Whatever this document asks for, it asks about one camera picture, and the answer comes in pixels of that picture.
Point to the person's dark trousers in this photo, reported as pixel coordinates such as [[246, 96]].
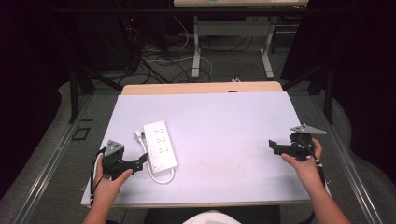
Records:
[[261, 217]]

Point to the white table mat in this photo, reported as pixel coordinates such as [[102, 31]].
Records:
[[224, 140]]

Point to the person's left hand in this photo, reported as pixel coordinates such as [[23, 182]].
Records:
[[107, 186]]

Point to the metal floor rail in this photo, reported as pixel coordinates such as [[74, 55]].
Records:
[[348, 165], [46, 165]]

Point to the white power strip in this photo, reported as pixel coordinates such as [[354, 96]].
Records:
[[162, 181], [159, 145]]

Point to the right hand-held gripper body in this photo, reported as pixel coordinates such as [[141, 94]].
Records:
[[300, 144]]

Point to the wooden table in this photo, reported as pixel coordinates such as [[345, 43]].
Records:
[[186, 88]]

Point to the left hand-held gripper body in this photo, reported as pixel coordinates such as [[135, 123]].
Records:
[[115, 161]]

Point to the black computer tower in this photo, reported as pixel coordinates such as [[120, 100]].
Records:
[[106, 37]]

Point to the white metal-legged desk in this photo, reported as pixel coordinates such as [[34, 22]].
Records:
[[233, 28]]

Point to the person's white shirt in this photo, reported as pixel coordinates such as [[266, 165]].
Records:
[[211, 217]]

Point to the black metal stand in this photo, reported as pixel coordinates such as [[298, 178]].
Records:
[[327, 90], [74, 93]]

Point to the black square floor frame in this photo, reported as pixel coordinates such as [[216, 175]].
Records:
[[81, 133]]

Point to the person's right hand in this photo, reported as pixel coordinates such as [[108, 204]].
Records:
[[306, 171]]

